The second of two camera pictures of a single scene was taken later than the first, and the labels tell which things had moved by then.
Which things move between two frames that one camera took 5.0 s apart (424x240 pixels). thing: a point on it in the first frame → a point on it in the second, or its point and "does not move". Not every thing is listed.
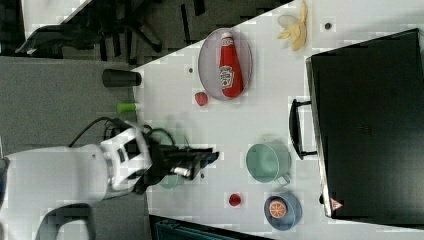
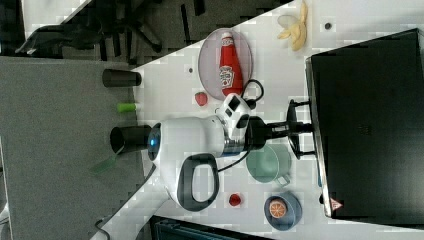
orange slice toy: x=277 y=209 does not move
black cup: x=120 y=78 does not move
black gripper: x=188 y=162 → x=258 y=132
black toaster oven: x=368 y=112 does not move
